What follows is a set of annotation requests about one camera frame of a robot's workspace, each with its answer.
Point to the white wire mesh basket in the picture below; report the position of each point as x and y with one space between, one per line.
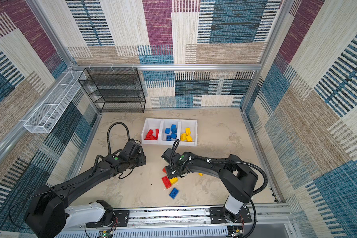
46 116

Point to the black wire shelf rack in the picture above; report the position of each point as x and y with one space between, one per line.
113 90

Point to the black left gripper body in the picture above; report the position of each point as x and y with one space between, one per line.
140 160

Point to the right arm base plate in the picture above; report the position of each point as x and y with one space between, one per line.
219 215

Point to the blue brick bottom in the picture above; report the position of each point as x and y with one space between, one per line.
173 193

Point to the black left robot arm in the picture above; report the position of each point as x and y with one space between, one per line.
50 210

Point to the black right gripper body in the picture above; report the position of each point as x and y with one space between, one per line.
171 171

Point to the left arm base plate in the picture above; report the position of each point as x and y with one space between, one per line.
119 218

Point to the aluminium front rail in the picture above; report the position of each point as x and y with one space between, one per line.
195 215

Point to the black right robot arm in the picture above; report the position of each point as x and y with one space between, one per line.
241 179

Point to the white three-compartment bin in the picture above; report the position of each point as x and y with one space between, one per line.
162 124

